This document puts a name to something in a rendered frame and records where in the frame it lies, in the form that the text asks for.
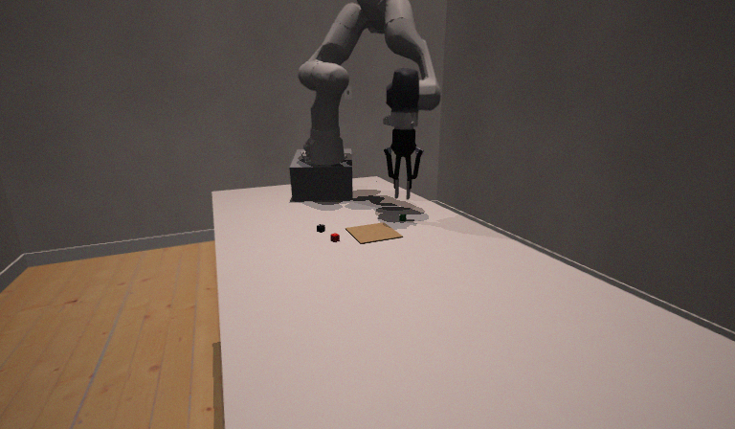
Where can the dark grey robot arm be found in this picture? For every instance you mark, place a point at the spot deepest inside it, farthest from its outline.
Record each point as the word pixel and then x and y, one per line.
pixel 329 80

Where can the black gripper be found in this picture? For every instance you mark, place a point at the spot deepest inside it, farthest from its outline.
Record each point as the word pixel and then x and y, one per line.
pixel 403 149

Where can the tan flat mat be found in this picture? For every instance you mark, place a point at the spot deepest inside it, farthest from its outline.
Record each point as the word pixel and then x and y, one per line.
pixel 373 232

